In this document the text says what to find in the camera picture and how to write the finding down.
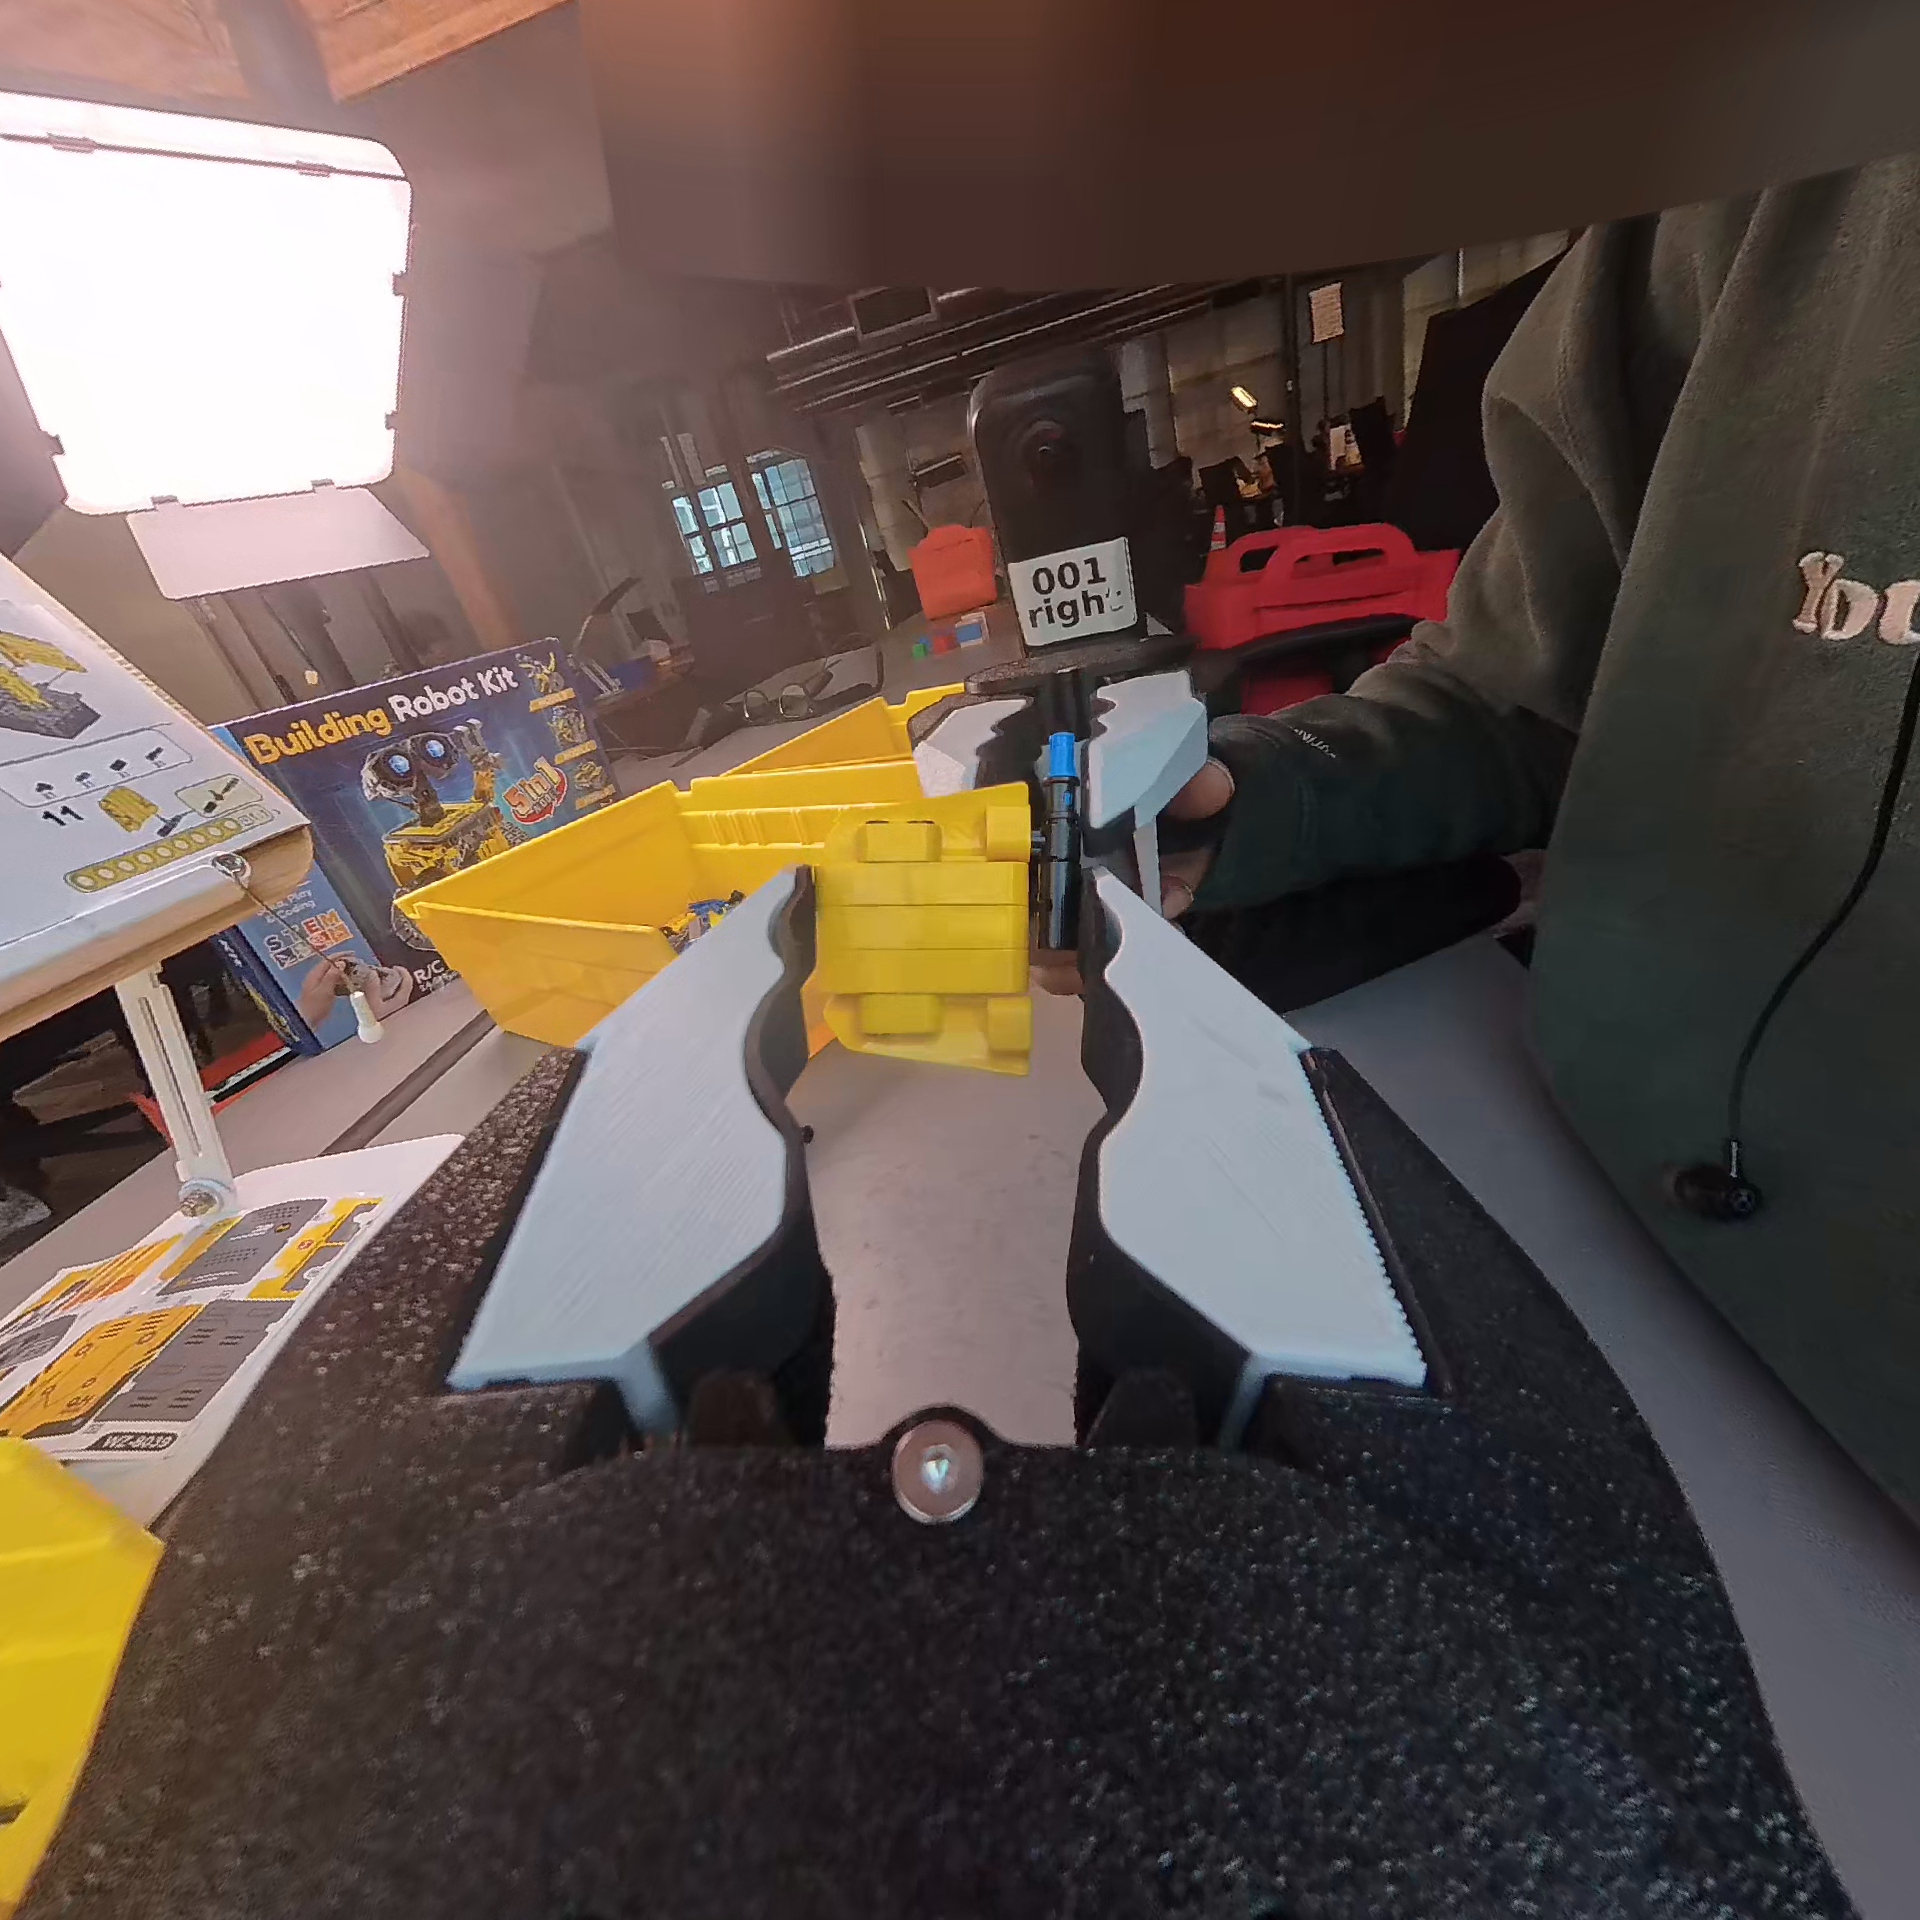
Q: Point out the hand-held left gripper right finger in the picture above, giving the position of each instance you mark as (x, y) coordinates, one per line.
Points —
(1245, 1200)

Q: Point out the person's right forearm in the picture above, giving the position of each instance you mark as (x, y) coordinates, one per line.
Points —
(1395, 764)

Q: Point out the white stand post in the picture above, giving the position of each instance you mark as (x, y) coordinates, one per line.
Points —
(173, 1078)

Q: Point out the heap of blue grey parts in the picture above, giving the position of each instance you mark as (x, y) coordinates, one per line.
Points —
(696, 922)

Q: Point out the studio light panel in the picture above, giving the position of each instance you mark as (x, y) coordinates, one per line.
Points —
(194, 301)

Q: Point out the wooden stand board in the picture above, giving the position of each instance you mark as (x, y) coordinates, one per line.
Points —
(179, 940)

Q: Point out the black connector with blue pin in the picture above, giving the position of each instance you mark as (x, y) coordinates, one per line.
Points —
(1062, 857)

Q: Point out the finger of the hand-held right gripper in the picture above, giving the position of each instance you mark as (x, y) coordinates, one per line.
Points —
(960, 750)
(1146, 760)

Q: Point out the printed parts leaflet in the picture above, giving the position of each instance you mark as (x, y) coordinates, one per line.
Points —
(151, 1350)

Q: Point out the yellow lego block assembly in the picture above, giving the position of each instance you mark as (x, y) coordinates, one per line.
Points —
(916, 933)

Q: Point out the coloured toy blocks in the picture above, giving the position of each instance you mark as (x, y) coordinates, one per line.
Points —
(960, 633)

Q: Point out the eyeglasses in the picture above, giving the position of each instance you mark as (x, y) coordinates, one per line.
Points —
(793, 695)

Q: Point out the red plastic case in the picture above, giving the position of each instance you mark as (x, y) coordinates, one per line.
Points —
(1319, 600)

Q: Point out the robot kit box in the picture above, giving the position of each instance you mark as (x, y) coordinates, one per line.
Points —
(453, 750)

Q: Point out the orange container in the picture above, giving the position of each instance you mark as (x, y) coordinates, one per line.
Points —
(952, 580)

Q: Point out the person's right hand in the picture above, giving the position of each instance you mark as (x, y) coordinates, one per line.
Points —
(1199, 789)

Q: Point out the yellow plastic bin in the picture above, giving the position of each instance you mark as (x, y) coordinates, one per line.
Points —
(841, 742)
(75, 1621)
(570, 916)

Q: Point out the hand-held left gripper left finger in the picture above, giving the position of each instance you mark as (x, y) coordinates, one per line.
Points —
(643, 1200)

